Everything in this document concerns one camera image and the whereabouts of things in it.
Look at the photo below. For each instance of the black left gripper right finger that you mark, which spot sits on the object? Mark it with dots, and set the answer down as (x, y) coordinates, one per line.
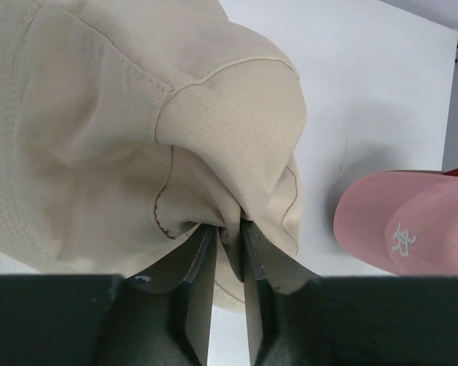
(283, 305)

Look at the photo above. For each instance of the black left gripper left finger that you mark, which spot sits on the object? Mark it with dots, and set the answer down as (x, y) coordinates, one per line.
(176, 297)

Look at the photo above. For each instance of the beige bucket hat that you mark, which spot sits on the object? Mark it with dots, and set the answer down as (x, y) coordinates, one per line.
(124, 125)

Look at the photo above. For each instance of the pink cap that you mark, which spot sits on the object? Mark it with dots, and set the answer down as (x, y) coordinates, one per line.
(402, 222)

